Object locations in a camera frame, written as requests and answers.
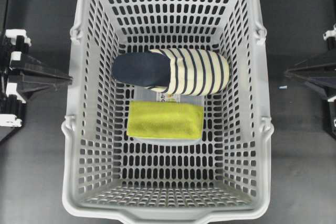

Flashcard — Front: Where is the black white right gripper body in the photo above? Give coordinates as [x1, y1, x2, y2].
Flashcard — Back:
[323, 24, 335, 132]

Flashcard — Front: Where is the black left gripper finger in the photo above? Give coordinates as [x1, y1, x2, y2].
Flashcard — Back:
[19, 53, 72, 95]

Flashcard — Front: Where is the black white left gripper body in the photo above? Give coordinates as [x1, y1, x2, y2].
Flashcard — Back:
[1, 29, 31, 127]

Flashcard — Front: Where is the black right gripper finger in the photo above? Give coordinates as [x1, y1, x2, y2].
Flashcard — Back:
[284, 56, 330, 100]

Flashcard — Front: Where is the yellow-green folded cloth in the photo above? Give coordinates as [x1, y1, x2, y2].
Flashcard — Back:
[127, 101, 204, 140]

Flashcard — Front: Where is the grey plastic shopping basket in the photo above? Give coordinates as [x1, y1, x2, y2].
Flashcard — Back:
[61, 0, 274, 223]

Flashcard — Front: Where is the navy striped cream slipper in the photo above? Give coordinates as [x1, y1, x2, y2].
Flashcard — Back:
[112, 48, 230, 96]

